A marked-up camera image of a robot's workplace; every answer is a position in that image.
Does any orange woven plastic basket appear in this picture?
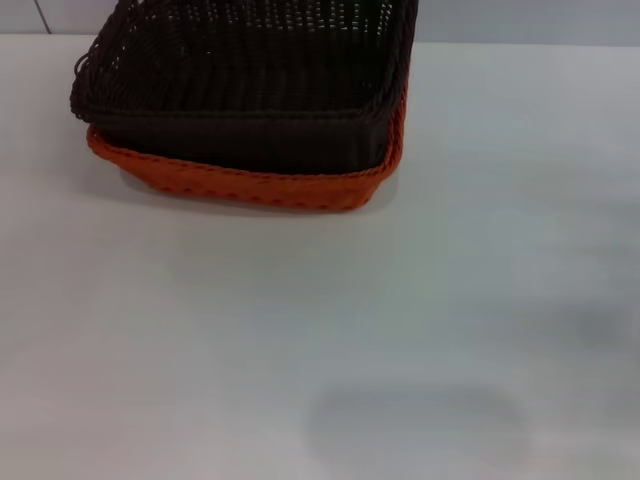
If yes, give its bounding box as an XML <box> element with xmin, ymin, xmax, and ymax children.
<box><xmin>85</xmin><ymin>74</ymin><xmax>412</xmax><ymax>214</ymax></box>

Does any dark brown woven basket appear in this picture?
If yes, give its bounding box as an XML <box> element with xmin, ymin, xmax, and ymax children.
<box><xmin>69</xmin><ymin>0</ymin><xmax>419</xmax><ymax>174</ymax></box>

